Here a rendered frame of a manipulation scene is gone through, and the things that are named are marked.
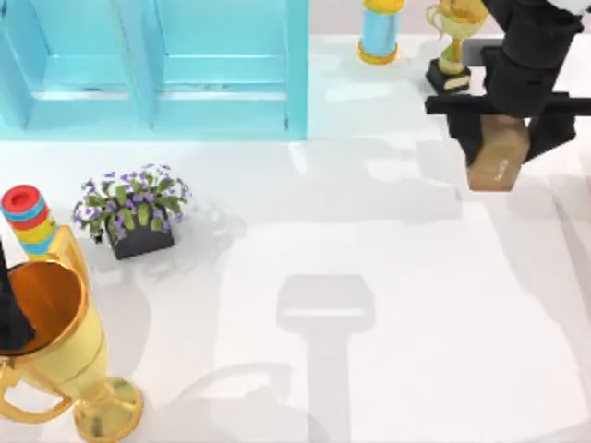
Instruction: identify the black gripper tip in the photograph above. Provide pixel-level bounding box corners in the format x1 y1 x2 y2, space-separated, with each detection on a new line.
0 238 39 357

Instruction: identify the stack of coloured rings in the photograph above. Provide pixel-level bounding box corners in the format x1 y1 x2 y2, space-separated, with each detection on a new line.
0 184 62 262

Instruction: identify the light blue rack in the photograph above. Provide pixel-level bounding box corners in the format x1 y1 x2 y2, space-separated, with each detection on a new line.
0 0 309 142

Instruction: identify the small gold trophy black base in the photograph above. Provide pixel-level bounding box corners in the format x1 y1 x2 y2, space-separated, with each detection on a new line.
424 0 489 96

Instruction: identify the brown block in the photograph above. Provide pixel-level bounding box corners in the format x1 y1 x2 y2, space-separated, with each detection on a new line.
465 114 531 193

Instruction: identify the purple flower plant black pot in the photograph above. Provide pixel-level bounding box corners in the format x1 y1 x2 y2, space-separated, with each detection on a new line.
71 162 193 261

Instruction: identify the blue cylinder with yellow ends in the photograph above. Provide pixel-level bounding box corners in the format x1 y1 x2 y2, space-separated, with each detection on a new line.
356 0 400 66

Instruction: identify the large gold trophy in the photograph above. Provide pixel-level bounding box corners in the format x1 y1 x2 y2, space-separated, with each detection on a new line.
0 224 145 443

